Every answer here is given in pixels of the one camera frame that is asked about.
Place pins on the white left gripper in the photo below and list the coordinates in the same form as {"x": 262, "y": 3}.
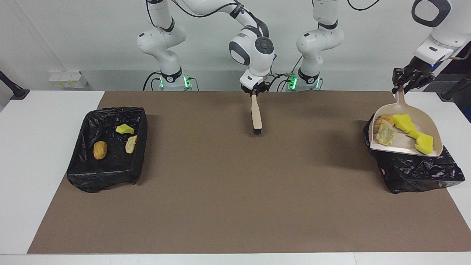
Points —
{"x": 434, "y": 53}

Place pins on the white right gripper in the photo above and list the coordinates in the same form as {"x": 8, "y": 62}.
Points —
{"x": 252, "y": 80}

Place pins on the beige brush black bristles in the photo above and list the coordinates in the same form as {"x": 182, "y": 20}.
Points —
{"x": 256, "y": 114}

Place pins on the striped croissant piece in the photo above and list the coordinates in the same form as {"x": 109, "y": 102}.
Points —
{"x": 130, "y": 144}
{"x": 384, "y": 118}

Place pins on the pale bread piece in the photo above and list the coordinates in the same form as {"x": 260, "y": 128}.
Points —
{"x": 386, "y": 134}

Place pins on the green yellow sponge piece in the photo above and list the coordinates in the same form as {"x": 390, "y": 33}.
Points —
{"x": 423, "y": 142}

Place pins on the beige plastic dustpan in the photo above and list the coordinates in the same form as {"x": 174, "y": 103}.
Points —
{"x": 403, "y": 144}

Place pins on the brown bread roll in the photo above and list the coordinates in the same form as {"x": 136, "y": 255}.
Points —
{"x": 100, "y": 150}

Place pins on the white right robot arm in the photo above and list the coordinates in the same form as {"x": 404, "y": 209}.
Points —
{"x": 165, "y": 40}

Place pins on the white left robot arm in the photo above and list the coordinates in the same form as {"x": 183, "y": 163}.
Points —
{"x": 318, "y": 40}

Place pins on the black bag lined bin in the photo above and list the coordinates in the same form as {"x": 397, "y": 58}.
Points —
{"x": 415, "y": 173}
{"x": 110, "y": 165}

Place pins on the brown table mat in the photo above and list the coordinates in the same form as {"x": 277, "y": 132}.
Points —
{"x": 235, "y": 206}

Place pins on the black stand post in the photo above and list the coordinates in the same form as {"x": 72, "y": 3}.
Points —
{"x": 456, "y": 88}
{"x": 13, "y": 88}

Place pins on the white wall socket box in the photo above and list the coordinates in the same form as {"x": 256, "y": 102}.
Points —
{"x": 68, "y": 79}

